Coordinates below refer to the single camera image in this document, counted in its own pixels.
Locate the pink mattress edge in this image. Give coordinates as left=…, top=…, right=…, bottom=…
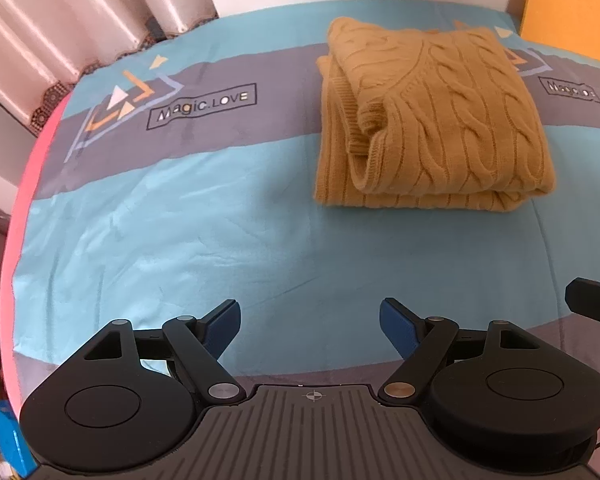
left=0, top=92, right=73, bottom=411

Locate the white pleated curtain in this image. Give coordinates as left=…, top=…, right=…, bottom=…
left=0, top=0, right=218, bottom=136

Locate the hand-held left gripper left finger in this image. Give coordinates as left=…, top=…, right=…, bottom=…
left=82, top=299, right=248, bottom=407

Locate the blue box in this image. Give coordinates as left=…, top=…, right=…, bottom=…
left=0, top=400, right=38, bottom=478

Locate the blue and grey printed bedsheet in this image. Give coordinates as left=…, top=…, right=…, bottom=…
left=10, top=0, right=600, bottom=401

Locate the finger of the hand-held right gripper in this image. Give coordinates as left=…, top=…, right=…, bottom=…
left=565, top=277, right=600, bottom=331

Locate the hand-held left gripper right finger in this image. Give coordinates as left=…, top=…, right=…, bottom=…
left=378, top=297, right=541, bottom=407

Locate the mustard cable-knit cardigan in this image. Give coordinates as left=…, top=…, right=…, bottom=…
left=312, top=16, right=558, bottom=213

